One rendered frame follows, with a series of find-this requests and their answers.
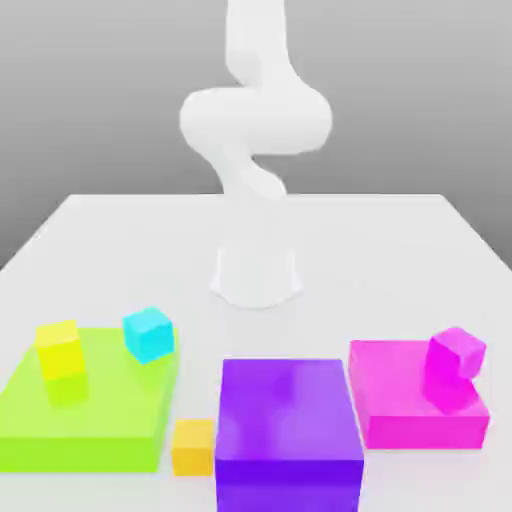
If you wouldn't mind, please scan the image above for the small cyan cube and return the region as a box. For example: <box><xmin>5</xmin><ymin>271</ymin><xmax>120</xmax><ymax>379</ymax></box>
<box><xmin>121</xmin><ymin>306</ymin><xmax>176</xmax><ymax>366</ymax></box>

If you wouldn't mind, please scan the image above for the small orange cube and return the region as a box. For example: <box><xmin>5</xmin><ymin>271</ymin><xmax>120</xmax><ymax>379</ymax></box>
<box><xmin>171</xmin><ymin>418</ymin><xmax>216</xmax><ymax>478</ymax></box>

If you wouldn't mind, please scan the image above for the small yellow cube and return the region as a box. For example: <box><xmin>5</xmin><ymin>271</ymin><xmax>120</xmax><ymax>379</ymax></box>
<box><xmin>35</xmin><ymin>319</ymin><xmax>87</xmax><ymax>381</ymax></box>

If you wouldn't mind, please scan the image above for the small magenta cube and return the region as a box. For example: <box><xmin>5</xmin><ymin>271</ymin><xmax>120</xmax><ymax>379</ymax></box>
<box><xmin>424</xmin><ymin>326</ymin><xmax>488</xmax><ymax>390</ymax></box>

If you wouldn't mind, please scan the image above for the large purple box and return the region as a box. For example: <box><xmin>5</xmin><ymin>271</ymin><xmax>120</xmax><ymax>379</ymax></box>
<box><xmin>214</xmin><ymin>358</ymin><xmax>366</xmax><ymax>512</ymax></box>

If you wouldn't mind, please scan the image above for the large pink box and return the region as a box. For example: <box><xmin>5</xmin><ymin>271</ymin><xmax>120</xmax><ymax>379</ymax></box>
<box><xmin>348</xmin><ymin>339</ymin><xmax>492</xmax><ymax>451</ymax></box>

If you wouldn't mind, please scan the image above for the large green box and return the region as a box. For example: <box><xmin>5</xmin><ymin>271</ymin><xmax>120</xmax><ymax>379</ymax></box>
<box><xmin>0</xmin><ymin>326</ymin><xmax>180</xmax><ymax>474</ymax></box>

